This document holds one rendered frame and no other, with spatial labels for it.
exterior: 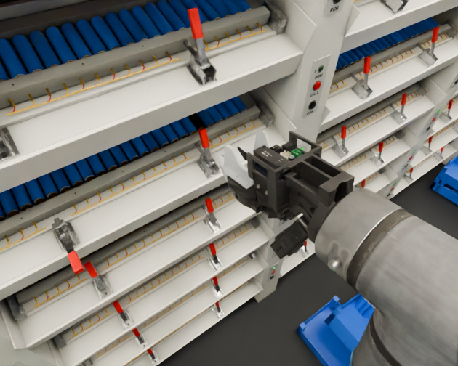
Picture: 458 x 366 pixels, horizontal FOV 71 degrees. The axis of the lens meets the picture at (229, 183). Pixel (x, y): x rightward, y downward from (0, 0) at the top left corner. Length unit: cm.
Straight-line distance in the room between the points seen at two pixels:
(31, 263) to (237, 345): 97
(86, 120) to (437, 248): 39
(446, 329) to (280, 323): 116
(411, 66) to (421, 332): 81
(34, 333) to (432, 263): 67
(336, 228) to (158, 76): 31
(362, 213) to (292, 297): 118
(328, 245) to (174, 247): 47
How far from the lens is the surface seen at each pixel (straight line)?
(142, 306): 91
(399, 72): 99
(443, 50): 116
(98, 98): 46
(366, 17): 72
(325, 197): 33
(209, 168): 61
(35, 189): 60
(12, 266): 59
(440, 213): 198
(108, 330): 91
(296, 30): 58
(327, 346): 144
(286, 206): 39
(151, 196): 58
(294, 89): 62
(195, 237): 75
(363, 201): 33
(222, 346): 139
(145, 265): 74
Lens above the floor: 135
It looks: 49 degrees down
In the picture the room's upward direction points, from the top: straight up
